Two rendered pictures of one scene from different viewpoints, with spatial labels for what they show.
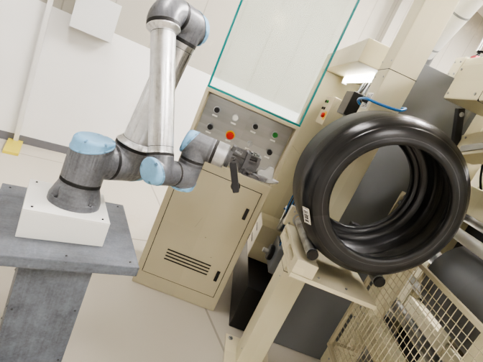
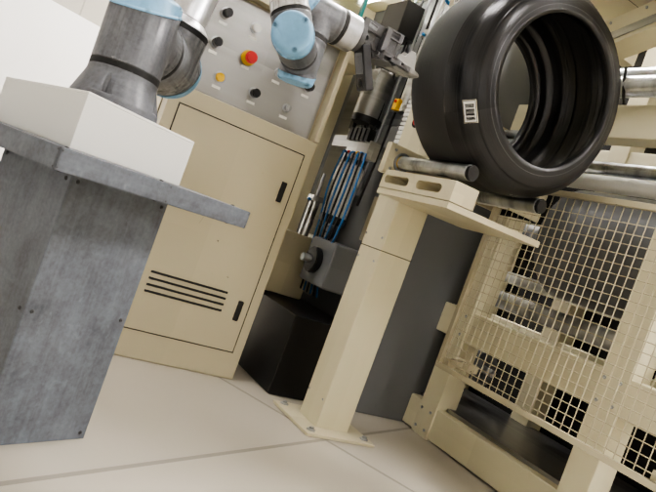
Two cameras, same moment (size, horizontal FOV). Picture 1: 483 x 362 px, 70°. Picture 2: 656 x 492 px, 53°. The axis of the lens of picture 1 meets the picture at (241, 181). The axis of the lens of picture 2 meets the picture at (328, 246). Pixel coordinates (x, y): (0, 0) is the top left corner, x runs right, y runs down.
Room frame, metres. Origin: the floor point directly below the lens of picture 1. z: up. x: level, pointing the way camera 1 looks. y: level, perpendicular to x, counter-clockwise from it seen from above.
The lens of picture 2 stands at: (-0.32, 0.66, 0.62)
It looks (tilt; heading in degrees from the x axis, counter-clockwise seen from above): 1 degrees down; 336
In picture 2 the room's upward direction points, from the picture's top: 20 degrees clockwise
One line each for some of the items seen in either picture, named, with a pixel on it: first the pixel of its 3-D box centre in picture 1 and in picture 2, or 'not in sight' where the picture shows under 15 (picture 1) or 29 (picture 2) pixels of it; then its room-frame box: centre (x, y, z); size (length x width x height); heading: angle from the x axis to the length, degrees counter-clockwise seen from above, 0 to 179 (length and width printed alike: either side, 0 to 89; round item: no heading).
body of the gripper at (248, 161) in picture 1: (243, 161); (375, 43); (1.24, 0.02, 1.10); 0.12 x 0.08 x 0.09; 95
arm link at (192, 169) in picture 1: (185, 173); (301, 58); (1.20, 0.20, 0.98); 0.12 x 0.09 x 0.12; 151
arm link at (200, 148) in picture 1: (199, 146); (318, 17); (1.22, 0.19, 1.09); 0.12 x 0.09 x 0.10; 95
